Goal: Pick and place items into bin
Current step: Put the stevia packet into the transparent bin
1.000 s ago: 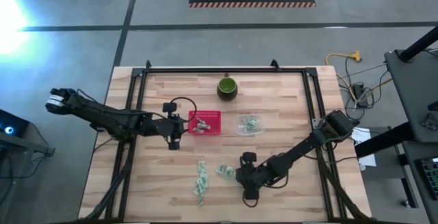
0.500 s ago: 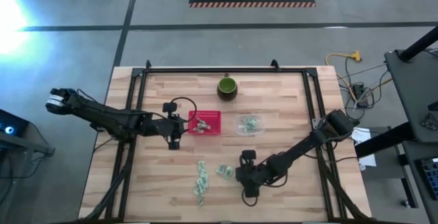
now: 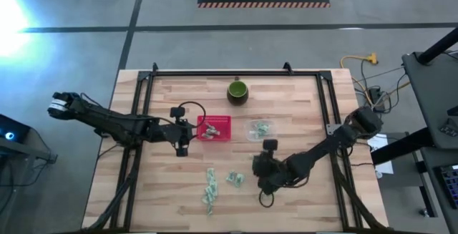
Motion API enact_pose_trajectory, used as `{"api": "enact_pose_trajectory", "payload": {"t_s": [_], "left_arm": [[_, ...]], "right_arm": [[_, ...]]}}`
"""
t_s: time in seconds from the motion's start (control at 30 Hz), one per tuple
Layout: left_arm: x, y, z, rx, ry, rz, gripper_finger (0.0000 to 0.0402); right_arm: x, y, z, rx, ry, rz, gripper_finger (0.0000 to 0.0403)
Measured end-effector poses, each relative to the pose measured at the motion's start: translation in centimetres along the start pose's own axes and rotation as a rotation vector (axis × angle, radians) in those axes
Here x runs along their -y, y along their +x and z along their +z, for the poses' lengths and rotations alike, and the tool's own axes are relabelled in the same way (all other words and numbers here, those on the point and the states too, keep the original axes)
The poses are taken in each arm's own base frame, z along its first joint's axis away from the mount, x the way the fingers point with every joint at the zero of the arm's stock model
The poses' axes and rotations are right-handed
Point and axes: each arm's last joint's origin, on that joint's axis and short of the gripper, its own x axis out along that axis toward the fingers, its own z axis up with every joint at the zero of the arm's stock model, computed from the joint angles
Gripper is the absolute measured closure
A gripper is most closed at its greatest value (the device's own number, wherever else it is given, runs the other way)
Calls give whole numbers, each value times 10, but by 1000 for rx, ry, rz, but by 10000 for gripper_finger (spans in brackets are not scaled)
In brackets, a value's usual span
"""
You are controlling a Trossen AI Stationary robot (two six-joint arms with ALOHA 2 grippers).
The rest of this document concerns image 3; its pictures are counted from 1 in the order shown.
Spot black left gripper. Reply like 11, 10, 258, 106
153, 118, 196, 157

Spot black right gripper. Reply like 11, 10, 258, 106
252, 153, 287, 195

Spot red slotted plastic basket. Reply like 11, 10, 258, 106
196, 114, 233, 142

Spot clear plastic food container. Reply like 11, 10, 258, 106
245, 119, 276, 142

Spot black mug green inside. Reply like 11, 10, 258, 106
226, 79, 250, 107

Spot white paper sheet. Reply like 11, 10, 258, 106
366, 132, 394, 175

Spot black power strip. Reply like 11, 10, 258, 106
368, 86, 386, 112

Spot black desk support bar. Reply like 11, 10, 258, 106
370, 126, 436, 165

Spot grey stand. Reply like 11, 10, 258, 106
0, 137, 58, 165

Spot black box blue light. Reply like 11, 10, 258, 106
0, 114, 31, 145

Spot grey desk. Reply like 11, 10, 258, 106
401, 51, 458, 149

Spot black keyboard coloured keys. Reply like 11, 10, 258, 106
439, 164, 458, 208

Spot black pole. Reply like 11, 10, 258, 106
417, 26, 458, 66

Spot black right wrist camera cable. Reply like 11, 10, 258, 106
258, 187, 276, 209

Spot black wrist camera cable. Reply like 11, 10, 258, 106
258, 187, 276, 209
178, 100, 208, 137

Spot black left wrist camera cable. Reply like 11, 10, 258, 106
178, 100, 208, 137

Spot black aluminium table frame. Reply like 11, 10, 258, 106
109, 62, 362, 232

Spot black sleeved cable bundle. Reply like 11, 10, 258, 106
87, 147, 142, 232
332, 162, 389, 232

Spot black floor cables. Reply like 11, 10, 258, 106
352, 59, 412, 115

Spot yellow extension cord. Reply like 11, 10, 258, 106
338, 52, 379, 69

